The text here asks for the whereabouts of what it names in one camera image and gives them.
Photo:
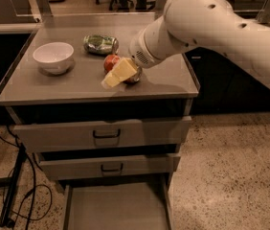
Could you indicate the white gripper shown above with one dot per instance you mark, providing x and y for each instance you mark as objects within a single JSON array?
[{"x": 139, "y": 53}]

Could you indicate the red coke can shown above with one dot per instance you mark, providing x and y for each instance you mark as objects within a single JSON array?
[{"x": 123, "y": 69}]

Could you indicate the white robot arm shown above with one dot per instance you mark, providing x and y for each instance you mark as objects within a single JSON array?
[{"x": 189, "y": 24}]

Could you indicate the green soda can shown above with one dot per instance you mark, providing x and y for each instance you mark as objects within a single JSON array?
[{"x": 100, "y": 44}]

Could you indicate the grey drawer cabinet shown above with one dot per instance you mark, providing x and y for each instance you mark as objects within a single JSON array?
[{"x": 35, "y": 97}]

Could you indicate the top drawer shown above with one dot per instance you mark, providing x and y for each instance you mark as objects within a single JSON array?
[{"x": 103, "y": 135}]

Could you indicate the middle drawer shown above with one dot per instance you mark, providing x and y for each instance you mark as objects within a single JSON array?
[{"x": 110, "y": 166}]

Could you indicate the open bottom drawer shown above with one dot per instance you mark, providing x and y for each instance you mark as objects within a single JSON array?
[{"x": 135, "y": 204}]

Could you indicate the white bowl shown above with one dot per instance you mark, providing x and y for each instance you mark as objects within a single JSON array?
[{"x": 54, "y": 58}]

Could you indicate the black floor bar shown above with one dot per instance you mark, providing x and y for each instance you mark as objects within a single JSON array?
[{"x": 5, "y": 213}]

